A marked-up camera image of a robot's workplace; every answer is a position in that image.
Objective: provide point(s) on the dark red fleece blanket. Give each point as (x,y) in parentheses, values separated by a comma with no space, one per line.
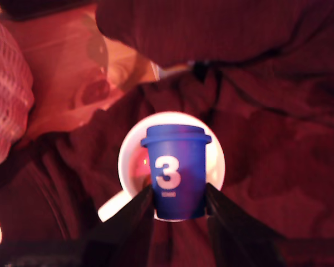
(267,139)

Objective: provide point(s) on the dark printed mug white inside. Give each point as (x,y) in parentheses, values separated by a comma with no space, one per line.
(128,155)

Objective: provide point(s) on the blue coffee capsule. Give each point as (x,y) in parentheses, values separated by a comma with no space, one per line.
(178,178)

